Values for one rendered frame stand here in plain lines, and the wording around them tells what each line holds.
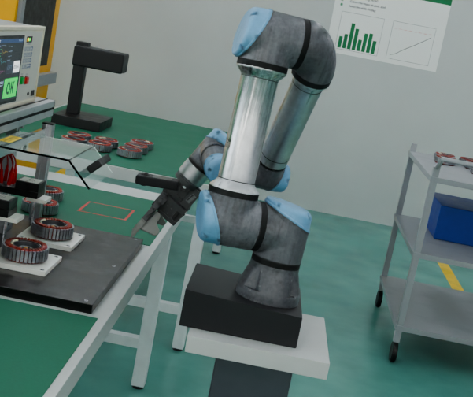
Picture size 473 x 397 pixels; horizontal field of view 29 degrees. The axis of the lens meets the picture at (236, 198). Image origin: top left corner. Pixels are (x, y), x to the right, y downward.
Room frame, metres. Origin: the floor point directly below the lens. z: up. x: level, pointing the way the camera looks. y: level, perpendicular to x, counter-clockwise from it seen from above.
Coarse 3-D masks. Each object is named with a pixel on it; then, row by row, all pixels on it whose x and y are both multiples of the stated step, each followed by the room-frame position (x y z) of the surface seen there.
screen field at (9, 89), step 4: (8, 80) 2.22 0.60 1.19; (12, 80) 2.26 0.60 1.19; (16, 80) 2.29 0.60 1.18; (4, 84) 2.20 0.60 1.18; (8, 84) 2.23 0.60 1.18; (12, 84) 2.26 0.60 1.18; (16, 84) 2.29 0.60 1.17; (4, 88) 2.20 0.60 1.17; (8, 88) 2.23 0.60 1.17; (12, 88) 2.26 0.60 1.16; (16, 88) 2.30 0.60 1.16; (4, 92) 2.21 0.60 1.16; (8, 92) 2.24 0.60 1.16; (12, 92) 2.27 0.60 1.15; (4, 96) 2.21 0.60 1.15; (8, 96) 2.24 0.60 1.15; (12, 96) 2.27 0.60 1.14
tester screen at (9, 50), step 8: (0, 40) 2.13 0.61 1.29; (8, 40) 2.18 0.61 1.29; (16, 40) 2.24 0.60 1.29; (0, 48) 2.13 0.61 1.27; (8, 48) 2.19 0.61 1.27; (16, 48) 2.25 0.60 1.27; (0, 56) 2.14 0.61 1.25; (8, 56) 2.20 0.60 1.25; (16, 56) 2.26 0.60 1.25; (0, 64) 2.15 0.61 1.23; (0, 72) 2.16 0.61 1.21; (16, 72) 2.28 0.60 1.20; (0, 80) 2.16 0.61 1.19; (0, 88) 2.17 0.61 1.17
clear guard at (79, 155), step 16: (0, 144) 2.02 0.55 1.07; (16, 144) 2.06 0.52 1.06; (32, 144) 2.10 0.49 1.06; (48, 144) 2.14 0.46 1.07; (64, 144) 2.18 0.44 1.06; (80, 144) 2.23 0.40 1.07; (64, 160) 2.00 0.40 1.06; (80, 160) 2.07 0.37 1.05; (80, 176) 2.00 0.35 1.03; (96, 176) 2.10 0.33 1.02
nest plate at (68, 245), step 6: (30, 228) 2.39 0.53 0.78; (24, 234) 2.33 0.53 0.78; (30, 234) 2.34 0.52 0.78; (78, 234) 2.43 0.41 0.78; (42, 240) 2.30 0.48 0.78; (48, 240) 2.31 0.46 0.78; (54, 240) 2.32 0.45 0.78; (66, 240) 2.34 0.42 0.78; (72, 240) 2.36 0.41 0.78; (78, 240) 2.37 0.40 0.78; (54, 246) 2.29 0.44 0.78; (60, 246) 2.29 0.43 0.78; (66, 246) 2.29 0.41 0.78; (72, 246) 2.30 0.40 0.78
